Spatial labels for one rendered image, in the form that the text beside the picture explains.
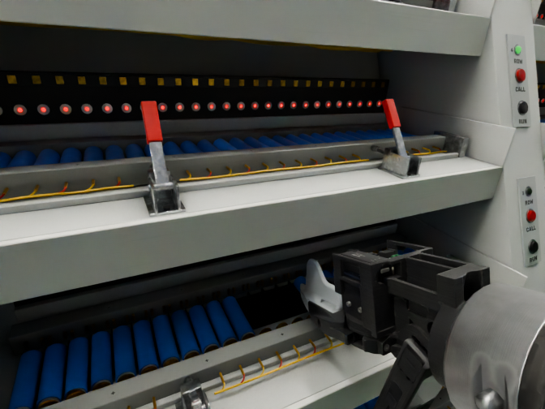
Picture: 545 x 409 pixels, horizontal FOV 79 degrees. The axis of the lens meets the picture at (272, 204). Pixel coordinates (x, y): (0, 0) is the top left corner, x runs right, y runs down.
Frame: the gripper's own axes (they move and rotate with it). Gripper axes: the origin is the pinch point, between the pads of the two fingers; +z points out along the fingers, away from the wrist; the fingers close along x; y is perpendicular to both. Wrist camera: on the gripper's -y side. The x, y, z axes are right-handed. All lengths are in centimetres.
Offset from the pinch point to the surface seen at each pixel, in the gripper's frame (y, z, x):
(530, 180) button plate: 10.1, -7.6, -30.9
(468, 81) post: 24.6, -3.1, -25.3
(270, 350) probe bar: -3.0, -3.6, 8.8
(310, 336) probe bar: -3.0, -3.6, 3.9
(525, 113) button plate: 19.4, -7.2, -30.9
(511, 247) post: 1.7, -7.8, -25.6
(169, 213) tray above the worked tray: 12.9, -6.7, 17.2
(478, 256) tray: -0.2, -3.7, -25.1
